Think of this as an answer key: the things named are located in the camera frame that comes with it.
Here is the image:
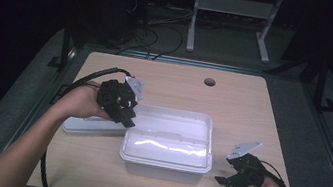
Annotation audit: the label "white lid with black handle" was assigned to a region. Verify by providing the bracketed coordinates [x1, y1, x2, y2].
[61, 110, 130, 144]

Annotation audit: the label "white plastic storage box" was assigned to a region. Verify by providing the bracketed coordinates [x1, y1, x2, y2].
[115, 100, 222, 187]

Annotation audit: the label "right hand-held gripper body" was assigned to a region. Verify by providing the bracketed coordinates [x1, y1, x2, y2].
[222, 136, 273, 187]

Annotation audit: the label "white metal stand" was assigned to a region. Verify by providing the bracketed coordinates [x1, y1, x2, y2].
[184, 0, 287, 66]

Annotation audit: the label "black floor cables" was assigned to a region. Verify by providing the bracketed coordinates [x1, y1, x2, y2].
[115, 0, 196, 67]

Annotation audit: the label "hand-held gripper black cable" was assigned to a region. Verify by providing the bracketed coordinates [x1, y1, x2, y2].
[35, 57, 134, 187]
[255, 160, 295, 187]

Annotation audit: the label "person's left hand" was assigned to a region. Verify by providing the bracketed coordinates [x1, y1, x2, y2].
[52, 75, 117, 125]

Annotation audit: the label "black metal stand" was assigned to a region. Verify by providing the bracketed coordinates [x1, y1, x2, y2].
[309, 58, 333, 117]
[46, 16, 83, 74]

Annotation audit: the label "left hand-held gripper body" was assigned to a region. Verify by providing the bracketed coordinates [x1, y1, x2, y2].
[93, 70, 148, 127]

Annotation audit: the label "left hand-held gripper black cable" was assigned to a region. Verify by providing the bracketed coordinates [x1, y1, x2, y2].
[35, 57, 134, 187]

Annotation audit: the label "right hand-held gripper black cable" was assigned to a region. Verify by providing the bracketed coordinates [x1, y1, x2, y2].
[255, 160, 295, 187]

